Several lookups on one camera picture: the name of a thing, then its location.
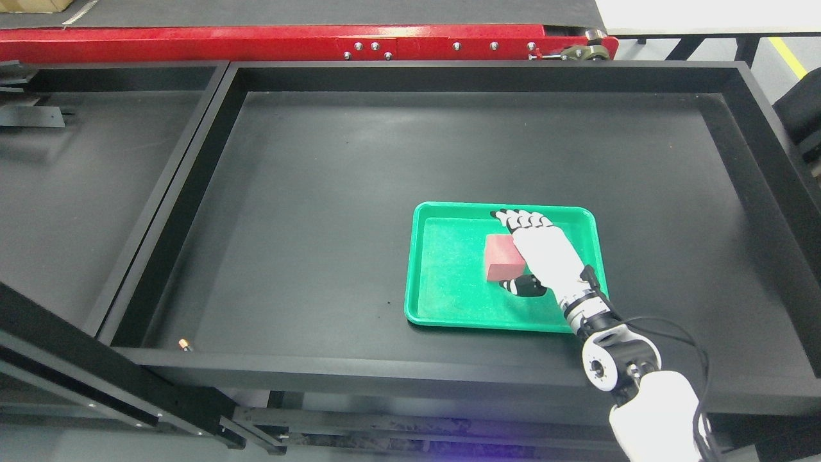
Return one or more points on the black metal shelf rack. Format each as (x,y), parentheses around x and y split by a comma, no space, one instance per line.
(325,233)
(84,172)

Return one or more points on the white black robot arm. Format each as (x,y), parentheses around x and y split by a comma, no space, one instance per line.
(657,414)

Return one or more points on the pink foam block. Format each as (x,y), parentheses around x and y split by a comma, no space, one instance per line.
(502,259)

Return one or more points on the green plastic tray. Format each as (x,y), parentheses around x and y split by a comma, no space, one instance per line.
(446,284)

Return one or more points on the red conveyor frame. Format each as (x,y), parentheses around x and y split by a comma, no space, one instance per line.
(295,42)

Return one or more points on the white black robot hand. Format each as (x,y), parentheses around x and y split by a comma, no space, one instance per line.
(552,259)

